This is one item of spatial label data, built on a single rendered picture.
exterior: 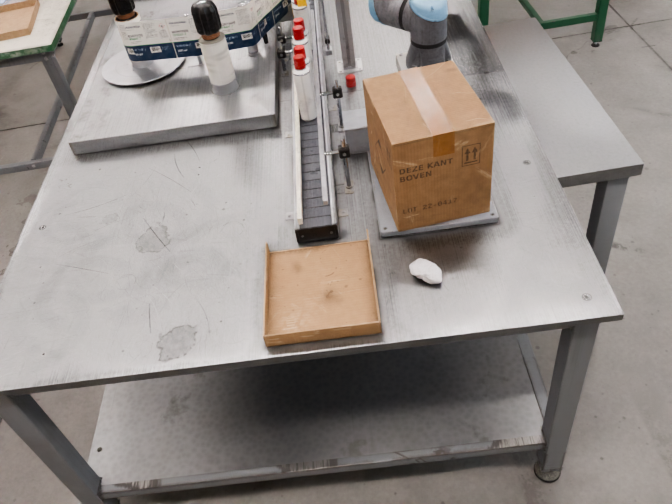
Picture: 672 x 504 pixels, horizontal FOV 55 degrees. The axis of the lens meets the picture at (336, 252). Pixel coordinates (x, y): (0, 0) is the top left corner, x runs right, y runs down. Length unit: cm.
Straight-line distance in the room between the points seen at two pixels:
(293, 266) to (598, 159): 88
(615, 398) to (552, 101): 101
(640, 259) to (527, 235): 123
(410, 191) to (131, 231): 79
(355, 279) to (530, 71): 104
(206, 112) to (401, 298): 99
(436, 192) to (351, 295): 32
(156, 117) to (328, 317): 103
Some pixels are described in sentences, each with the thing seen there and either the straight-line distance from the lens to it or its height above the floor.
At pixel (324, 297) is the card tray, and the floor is 83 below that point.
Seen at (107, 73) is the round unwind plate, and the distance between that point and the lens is 255.
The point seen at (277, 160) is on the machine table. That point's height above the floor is 83.
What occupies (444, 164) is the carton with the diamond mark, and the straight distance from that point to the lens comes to 153.
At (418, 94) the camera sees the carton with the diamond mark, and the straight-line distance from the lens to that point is 161.
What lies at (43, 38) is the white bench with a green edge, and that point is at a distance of 325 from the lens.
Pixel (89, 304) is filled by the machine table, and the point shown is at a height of 83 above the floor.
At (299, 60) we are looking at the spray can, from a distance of 191.
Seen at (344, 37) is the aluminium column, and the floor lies 95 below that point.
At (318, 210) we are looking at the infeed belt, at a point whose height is 88.
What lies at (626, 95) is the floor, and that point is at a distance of 377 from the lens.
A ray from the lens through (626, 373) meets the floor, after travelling 246.
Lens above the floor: 197
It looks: 45 degrees down
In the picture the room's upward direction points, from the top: 10 degrees counter-clockwise
